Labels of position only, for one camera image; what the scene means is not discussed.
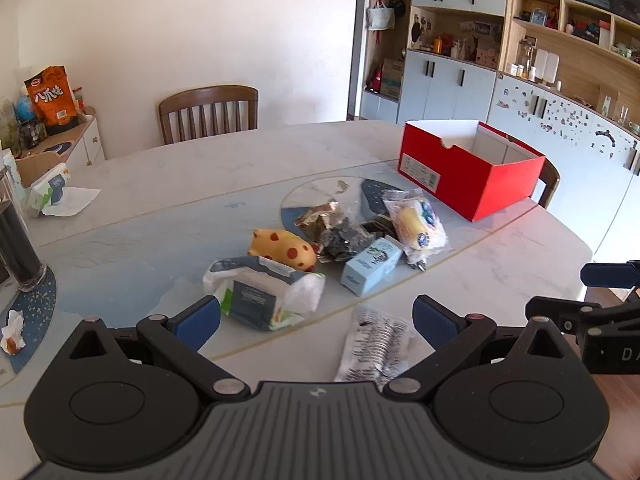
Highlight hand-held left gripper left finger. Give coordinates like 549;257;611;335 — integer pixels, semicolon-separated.
67;296;251;403

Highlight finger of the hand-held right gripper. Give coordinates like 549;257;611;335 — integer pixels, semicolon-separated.
525;296;606;336
580;260;640;290

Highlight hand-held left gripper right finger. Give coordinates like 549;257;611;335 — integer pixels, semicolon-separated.
382;295;576;403

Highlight white tissue pack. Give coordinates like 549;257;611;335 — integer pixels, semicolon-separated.
202;255;327;332

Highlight light blue carton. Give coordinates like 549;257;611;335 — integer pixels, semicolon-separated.
340;236;404;297

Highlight bagged yellow bread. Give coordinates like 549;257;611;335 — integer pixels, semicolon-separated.
382;188;448;268

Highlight yellow spotted pig toy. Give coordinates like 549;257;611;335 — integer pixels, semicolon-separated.
246;228;321;273

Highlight red cardboard shoe box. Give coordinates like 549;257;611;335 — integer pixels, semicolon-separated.
397;120;547;223

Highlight clear plastic packet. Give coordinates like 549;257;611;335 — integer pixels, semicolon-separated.
332;304;426;386

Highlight brown wooden chair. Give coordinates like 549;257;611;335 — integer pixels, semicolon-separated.
537;157;561;209
158;85;259;146

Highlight crumpled dark wrapper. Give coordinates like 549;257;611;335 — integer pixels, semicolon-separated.
315;215;373;263

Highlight dark blue speckled placemat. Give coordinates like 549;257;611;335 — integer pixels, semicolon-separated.
0;262;58;376
360;178;401;216

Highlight crumpled gold foil wrapper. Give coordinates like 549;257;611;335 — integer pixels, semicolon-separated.
292;200;346;236

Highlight crumpled tissue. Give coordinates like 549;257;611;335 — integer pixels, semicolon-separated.
0;310;27;356

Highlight tall dark glass jar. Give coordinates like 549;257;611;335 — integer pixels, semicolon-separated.
0;160;48;291

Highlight opened wet wipes pack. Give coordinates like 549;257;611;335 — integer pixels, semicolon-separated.
25;162;71;211

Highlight white side cabinet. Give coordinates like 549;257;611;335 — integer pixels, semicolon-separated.
15;112;107;186

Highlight white canisters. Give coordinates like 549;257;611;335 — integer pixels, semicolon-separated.
534;49;561;83

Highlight brown cardboard box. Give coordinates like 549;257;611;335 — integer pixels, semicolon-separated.
380;58;405;99

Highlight orange snack bag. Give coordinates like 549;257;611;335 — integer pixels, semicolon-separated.
24;65;81;136

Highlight pale blue tote bag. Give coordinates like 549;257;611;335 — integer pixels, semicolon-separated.
366;1;396;31

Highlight white wooden wall cabinet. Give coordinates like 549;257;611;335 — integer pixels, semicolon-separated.
357;0;640;263

